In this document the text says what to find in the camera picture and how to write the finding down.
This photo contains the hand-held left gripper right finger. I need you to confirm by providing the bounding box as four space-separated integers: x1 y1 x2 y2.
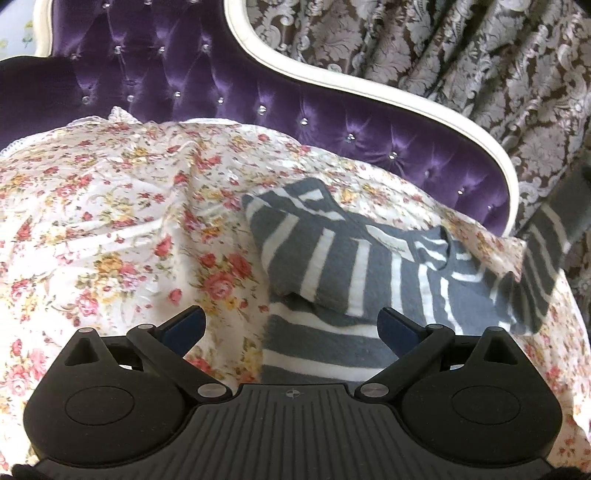
353 308 515 401

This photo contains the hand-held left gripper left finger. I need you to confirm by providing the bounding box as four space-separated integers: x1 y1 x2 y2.
62 308 232 402

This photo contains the brown damask curtain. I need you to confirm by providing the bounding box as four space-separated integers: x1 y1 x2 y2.
245 0 591 298

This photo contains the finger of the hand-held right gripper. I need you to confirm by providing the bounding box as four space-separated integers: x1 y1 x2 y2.
545 154 591 247

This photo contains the grey white striped sweater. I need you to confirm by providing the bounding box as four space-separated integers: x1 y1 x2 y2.
241 178 575 385

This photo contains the floral printed blanket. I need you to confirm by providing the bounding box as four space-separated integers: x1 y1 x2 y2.
0 106 591 468

